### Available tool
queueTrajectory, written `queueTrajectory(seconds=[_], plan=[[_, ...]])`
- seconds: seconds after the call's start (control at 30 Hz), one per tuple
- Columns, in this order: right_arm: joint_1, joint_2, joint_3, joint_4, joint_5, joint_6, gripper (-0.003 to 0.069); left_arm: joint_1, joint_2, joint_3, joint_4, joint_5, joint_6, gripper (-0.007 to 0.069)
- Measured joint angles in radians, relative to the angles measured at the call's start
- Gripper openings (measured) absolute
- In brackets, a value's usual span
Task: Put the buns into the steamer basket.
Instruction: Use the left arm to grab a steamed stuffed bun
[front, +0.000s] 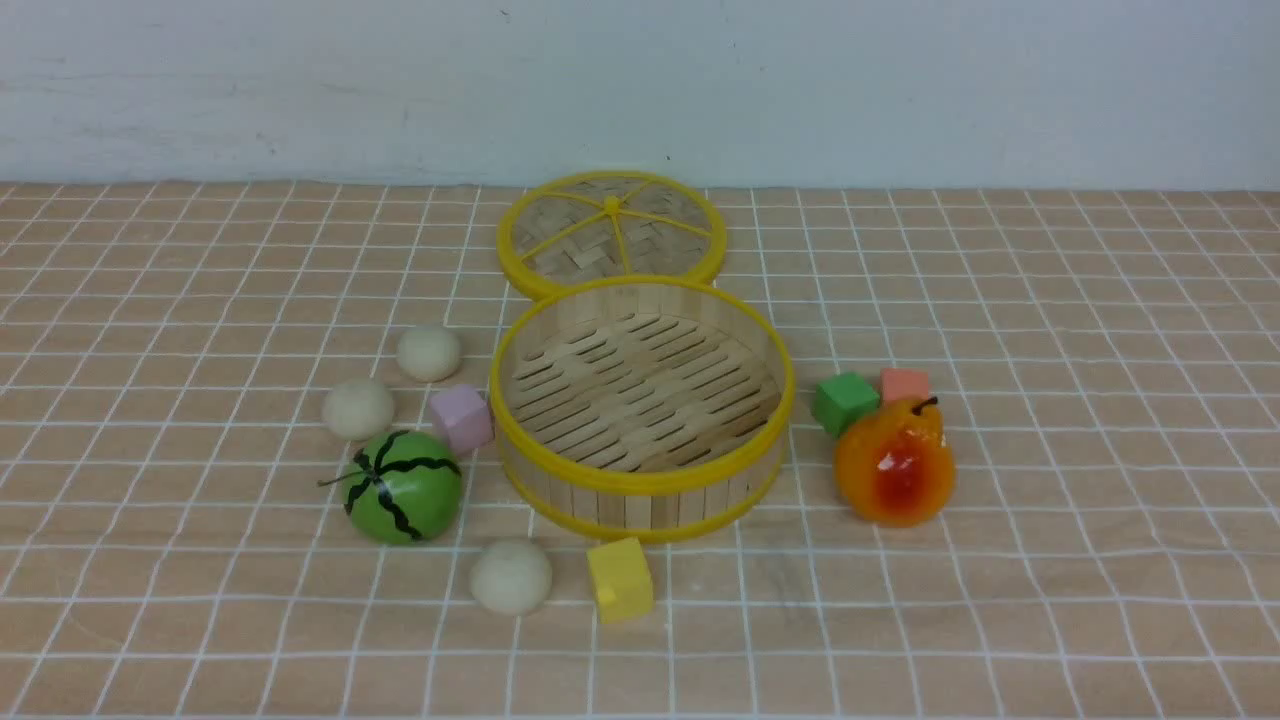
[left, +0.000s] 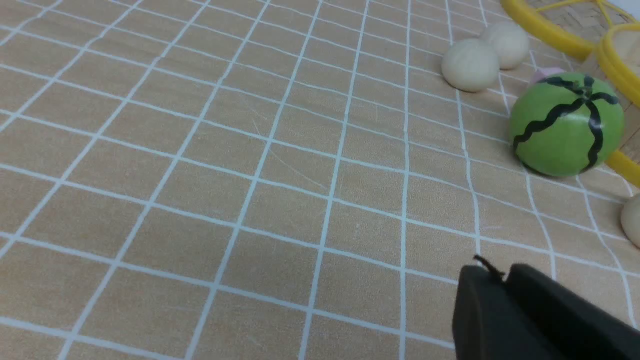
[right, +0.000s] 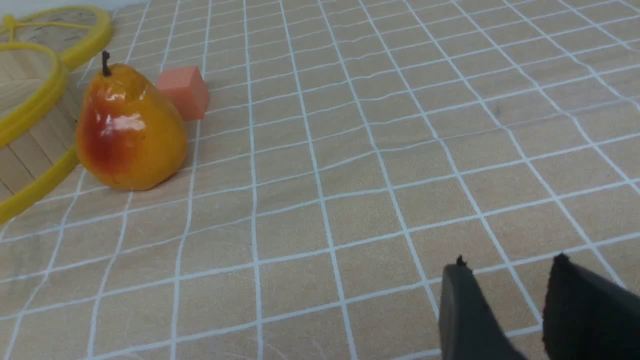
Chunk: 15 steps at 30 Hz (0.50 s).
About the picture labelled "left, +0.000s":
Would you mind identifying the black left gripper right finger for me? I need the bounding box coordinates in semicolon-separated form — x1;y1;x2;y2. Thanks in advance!
504;263;640;360

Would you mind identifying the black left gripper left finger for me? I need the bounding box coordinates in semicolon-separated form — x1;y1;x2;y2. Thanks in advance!
452;255;551;360

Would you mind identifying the white bun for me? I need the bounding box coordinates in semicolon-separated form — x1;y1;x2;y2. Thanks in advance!
620;193;640;248

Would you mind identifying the bamboo steamer lid yellow rim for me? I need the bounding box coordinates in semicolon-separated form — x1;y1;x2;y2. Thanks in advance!
500;0;640;62

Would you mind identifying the green watermelon toy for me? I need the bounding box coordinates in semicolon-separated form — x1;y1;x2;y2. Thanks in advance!
509;71;626;178

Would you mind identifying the pink foam cube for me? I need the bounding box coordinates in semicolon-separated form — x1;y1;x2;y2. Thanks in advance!
529;67;566;85

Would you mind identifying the cream bun near watermelon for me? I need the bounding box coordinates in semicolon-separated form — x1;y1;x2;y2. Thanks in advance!
440;38;500;92

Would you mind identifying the cream bun farther back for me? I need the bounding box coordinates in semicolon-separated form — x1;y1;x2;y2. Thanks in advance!
479;22;530;70

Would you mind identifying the checkered beige tablecloth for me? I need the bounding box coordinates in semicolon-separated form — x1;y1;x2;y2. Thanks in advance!
0;0;639;360

